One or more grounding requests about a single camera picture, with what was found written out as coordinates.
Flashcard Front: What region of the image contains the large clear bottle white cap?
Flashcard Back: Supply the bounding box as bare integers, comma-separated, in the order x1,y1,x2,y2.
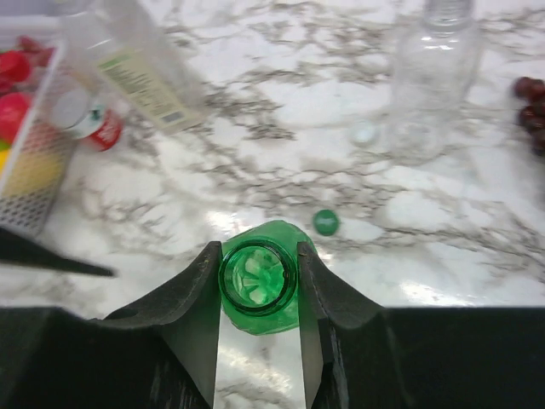
54,1,205,133

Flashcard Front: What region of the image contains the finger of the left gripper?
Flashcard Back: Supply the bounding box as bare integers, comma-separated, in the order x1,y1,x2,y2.
1,228,115,277

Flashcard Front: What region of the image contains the white plastic basket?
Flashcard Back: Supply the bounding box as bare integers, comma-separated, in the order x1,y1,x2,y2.
1,15,75,236

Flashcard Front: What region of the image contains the red dragon fruit toy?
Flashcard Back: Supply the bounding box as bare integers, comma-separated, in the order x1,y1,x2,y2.
1,49,32,93

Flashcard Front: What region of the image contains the small bottle red cap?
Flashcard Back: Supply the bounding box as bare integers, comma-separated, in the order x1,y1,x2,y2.
48,87,124,151

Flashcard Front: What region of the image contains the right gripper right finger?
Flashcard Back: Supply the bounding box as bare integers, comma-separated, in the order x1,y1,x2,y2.
297,243,544,408

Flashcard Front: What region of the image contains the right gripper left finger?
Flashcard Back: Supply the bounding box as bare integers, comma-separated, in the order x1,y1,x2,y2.
1,242,221,408

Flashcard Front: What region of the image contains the red grape bunch on table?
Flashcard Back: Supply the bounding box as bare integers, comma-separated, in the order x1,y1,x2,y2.
513,77,544,157

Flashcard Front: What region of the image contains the green bottle cap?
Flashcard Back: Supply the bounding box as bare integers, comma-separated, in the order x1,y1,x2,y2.
313,209,340,236

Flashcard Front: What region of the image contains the clear plastic water bottle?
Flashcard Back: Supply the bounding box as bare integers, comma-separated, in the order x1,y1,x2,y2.
385,1,481,161

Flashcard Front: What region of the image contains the red apple toy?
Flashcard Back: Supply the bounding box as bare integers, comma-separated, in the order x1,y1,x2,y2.
0,92,32,144

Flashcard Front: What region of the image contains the blue white bottle cap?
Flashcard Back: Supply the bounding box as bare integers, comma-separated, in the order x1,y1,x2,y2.
348,120,378,146

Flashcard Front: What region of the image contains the small green bottle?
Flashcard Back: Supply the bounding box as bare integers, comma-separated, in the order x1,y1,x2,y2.
218,220,313,336

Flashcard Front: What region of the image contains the yellow lemon toy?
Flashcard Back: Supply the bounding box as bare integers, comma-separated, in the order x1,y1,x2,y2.
0,140,10,172

